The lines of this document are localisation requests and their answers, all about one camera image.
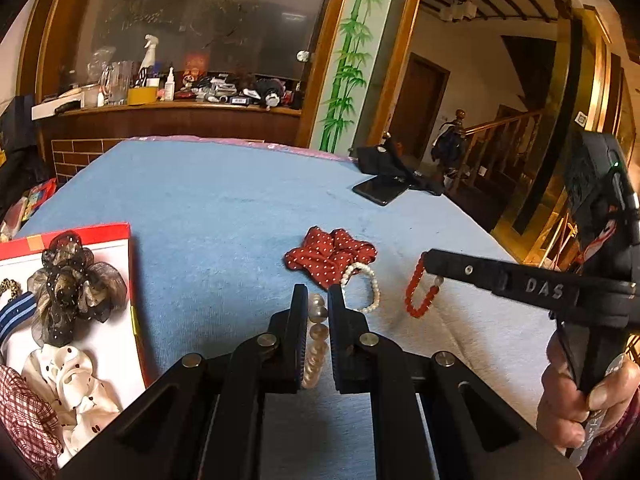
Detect dark hanging jacket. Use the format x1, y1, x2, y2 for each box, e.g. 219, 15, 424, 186
431, 122, 468, 168

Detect white dotted scrunchie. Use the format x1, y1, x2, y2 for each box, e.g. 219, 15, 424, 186
21, 344, 123, 468

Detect blue blanket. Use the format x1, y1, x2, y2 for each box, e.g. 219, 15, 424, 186
12, 139, 566, 480

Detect white spray bottle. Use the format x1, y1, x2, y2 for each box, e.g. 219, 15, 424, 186
135, 35, 160, 90

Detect dark sheer floral scrunchie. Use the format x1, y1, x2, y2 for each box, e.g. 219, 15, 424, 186
27, 230, 128, 347

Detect red white plaid scrunchie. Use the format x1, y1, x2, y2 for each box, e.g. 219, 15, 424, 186
0, 364, 63, 476

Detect small white pearl bracelet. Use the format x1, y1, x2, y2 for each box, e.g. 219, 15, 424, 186
341, 262, 382, 315

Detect red white box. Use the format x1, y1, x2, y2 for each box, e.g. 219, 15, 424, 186
0, 222, 160, 471

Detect yellow container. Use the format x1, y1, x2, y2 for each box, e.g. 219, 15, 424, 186
127, 86, 160, 106

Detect person's right hand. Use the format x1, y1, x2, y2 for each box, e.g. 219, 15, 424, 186
536, 332, 640, 453

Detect wooden counter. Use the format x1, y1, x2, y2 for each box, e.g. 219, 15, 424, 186
32, 100, 306, 186

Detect black smartphone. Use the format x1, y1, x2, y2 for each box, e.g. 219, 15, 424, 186
352, 176, 413, 207

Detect clear glass pitcher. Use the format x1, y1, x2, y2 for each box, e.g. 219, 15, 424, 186
102, 60, 133, 106

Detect wooden staircase railing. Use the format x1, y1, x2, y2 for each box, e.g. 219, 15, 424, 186
445, 107, 546, 196

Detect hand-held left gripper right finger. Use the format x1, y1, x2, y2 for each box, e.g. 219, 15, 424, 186
327, 285, 581, 480

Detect red polka dot scrunchie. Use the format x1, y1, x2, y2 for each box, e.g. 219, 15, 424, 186
284, 226, 377, 291

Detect blue white striped hair tie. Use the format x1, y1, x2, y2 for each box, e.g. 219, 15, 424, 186
0, 292, 38, 356

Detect red bead bracelet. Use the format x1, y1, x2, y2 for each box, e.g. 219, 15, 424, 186
405, 255, 445, 319

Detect black pouch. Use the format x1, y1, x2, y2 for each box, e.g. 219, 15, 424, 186
350, 137, 445, 196

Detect large pearl bead bracelet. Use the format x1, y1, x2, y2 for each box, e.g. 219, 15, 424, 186
300, 294, 331, 390

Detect brown wooden door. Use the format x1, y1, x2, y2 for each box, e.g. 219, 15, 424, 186
387, 52, 451, 161

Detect pile of clutter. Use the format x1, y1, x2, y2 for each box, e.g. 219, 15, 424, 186
177, 70, 301, 108

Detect ceiling lamp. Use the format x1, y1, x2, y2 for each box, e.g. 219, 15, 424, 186
440, 0, 478, 23

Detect green bamboo painted panel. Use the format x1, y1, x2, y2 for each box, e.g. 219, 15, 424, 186
310, 0, 416, 156

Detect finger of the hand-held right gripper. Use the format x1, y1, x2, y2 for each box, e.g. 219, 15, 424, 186
422, 248, 503, 295

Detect person's right forearm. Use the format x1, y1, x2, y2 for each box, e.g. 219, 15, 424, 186
580, 400, 640, 480

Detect red toy box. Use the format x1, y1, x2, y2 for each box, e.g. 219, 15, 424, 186
20, 177, 58, 221

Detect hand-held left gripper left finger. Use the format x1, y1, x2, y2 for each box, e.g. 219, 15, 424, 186
57, 284, 310, 480

